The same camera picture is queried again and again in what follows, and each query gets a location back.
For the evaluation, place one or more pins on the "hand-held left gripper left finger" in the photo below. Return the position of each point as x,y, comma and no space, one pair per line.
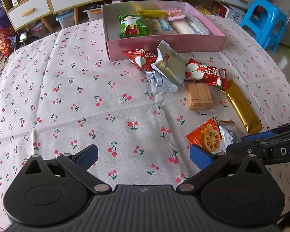
85,156

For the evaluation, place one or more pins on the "silver blue-print snack packet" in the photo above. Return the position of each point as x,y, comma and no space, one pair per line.
163,85

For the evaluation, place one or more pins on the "pink cardboard box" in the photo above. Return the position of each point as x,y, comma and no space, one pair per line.
164,46

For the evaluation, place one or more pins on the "blue lid storage bin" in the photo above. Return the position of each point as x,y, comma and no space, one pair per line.
65,19

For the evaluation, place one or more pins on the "silver green snack packet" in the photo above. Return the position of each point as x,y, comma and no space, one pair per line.
170,64

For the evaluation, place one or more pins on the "cherry print cloth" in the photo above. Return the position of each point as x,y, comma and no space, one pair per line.
87,89

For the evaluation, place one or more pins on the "shiny gold snack packet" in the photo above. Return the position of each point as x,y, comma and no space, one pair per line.
151,12

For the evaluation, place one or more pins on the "long yellow bar packet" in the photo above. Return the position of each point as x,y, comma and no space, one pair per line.
241,106

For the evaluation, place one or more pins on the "pink rice cracker packet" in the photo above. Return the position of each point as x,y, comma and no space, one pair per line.
174,12

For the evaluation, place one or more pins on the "blue plastic stool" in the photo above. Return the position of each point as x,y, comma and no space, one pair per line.
263,4

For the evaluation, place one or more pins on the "white blue snack packet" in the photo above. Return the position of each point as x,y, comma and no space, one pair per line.
160,25

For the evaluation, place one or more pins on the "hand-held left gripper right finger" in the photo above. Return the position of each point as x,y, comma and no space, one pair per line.
200,156

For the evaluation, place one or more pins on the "yellow egg tray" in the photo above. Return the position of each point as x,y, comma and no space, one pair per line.
203,11

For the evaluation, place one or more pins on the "clear white bar packet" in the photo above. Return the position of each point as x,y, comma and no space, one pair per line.
181,26
200,27

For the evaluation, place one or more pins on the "clear wafer biscuit packet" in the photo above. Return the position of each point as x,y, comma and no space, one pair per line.
199,96

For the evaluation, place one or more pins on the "small black screen device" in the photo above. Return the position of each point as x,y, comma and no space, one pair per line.
21,37

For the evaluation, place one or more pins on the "red flower snack packet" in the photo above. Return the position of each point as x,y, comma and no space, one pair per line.
203,73
140,58

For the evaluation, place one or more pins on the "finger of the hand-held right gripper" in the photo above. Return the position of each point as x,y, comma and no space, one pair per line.
241,149
256,137

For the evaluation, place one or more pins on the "orange biscuit packet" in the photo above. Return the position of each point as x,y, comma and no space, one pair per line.
203,135

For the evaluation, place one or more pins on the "white printed box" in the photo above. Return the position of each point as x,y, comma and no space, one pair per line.
234,17

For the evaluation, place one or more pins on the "white silver snack packet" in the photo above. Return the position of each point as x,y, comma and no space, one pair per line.
229,135

